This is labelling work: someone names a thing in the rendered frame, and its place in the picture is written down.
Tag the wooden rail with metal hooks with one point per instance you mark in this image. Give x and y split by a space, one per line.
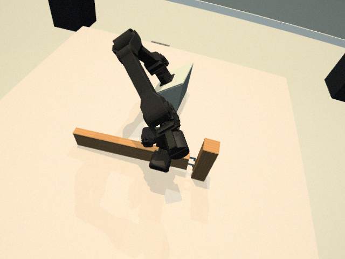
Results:
122 146

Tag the dark brown wooden post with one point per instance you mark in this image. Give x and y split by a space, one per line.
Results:
206 158

